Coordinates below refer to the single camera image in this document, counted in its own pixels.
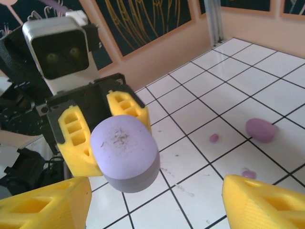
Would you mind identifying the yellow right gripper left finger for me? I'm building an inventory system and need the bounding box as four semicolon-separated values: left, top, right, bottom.
0;176;92;229

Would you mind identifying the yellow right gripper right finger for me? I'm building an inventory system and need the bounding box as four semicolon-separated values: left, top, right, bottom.
221;174;305;229

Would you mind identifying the purple earbud charging case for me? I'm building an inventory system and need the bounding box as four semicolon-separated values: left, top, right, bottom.
90;114;160;193

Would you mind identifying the purple oval pod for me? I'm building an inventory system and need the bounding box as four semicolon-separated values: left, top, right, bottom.
245;117;278;144

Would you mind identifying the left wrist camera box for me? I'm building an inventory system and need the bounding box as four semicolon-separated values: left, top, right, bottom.
22;10;101;96

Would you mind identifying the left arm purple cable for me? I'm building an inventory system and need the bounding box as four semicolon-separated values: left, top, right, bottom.
41;0;72;13

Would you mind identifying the aluminium corner post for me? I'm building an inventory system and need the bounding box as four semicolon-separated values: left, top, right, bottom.
204;0;225;46

